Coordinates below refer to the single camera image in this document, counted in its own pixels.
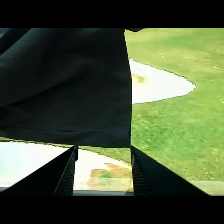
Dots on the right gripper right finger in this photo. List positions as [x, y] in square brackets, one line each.
[156, 180]

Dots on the dark green shirt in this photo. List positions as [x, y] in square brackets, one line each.
[66, 86]

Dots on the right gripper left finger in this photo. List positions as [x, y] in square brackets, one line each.
[55, 176]

